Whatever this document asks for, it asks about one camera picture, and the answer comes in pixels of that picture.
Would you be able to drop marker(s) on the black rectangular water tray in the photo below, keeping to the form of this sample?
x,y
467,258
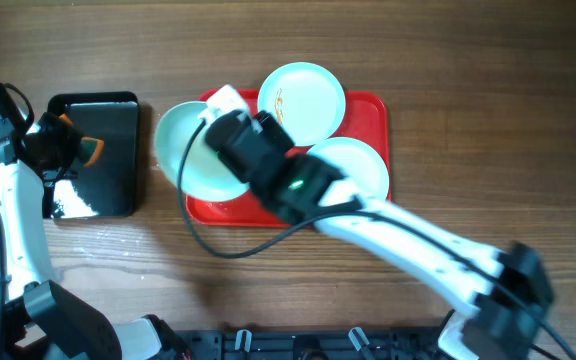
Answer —
x,y
108,187

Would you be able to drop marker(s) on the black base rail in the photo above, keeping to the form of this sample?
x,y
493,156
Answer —
x,y
416,343

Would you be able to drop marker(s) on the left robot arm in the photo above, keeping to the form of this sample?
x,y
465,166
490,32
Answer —
x,y
39,319

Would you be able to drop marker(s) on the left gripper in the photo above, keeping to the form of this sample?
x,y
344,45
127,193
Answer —
x,y
57,145

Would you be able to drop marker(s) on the red plastic tray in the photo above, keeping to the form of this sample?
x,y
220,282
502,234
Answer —
x,y
366,119

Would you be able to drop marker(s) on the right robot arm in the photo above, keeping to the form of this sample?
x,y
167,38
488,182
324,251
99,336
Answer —
x,y
500,299

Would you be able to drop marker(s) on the light blue top plate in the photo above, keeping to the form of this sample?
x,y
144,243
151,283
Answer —
x,y
306,99

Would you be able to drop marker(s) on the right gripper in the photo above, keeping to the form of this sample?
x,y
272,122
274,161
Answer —
x,y
229,133

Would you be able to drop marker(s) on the green and orange sponge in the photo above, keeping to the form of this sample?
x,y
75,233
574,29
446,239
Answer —
x,y
88,149

